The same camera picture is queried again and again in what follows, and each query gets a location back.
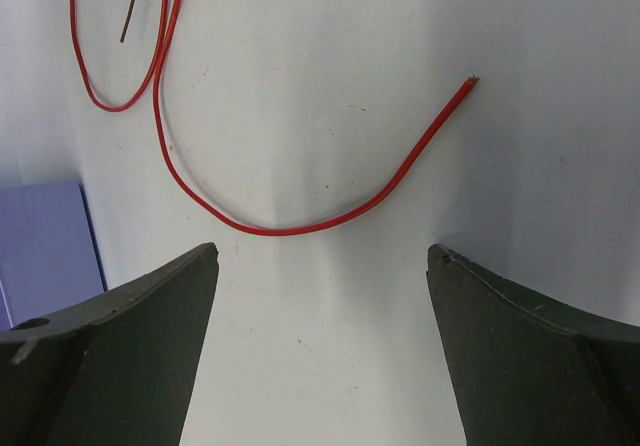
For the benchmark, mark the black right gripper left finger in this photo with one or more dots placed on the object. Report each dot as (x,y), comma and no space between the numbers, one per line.
(117,369)

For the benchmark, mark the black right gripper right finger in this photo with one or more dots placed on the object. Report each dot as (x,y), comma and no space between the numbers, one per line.
(527,369)

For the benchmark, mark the purple plastic bin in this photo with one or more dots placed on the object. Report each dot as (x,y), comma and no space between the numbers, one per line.
(49,259)

